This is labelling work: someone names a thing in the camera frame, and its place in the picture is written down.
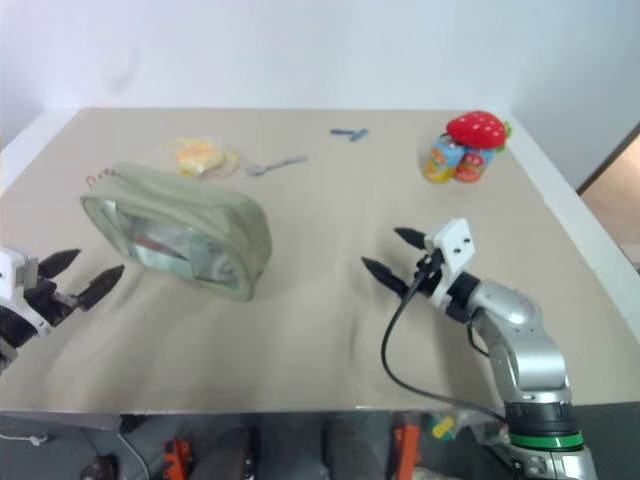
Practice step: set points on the orange and black tool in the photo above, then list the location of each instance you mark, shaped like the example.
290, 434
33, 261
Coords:
407, 450
177, 457

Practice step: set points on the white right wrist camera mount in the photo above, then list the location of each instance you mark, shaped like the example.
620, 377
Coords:
457, 245

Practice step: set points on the red strawberry plush toy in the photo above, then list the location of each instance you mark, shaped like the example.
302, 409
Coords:
475, 127

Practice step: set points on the green transparent pouch bag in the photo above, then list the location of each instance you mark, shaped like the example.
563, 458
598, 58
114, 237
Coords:
210, 210

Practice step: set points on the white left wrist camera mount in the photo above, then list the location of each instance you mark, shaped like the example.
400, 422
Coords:
6, 275

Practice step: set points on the yellow green small object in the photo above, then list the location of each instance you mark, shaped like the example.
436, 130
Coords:
442, 429

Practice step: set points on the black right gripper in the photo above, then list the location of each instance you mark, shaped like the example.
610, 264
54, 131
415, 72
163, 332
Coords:
430, 270

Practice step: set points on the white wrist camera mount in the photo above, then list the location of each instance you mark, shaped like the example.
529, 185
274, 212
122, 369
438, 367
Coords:
457, 245
6, 275

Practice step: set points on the beige tablecloth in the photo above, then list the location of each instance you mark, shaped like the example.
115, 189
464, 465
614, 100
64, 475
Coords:
310, 325

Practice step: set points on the red printed can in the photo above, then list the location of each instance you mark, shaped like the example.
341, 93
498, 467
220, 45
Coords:
472, 167

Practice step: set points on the small silver spoon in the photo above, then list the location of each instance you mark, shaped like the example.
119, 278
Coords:
272, 165

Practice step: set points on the yellow snack in clear bag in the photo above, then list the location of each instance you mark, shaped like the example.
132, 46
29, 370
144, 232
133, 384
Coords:
197, 157

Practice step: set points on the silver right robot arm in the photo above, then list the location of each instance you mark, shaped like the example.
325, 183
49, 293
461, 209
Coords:
530, 350

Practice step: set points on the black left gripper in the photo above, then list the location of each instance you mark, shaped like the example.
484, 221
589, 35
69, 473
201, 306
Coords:
47, 300

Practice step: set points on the yellow and blue can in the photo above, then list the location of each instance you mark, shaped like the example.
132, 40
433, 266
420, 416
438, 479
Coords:
441, 162

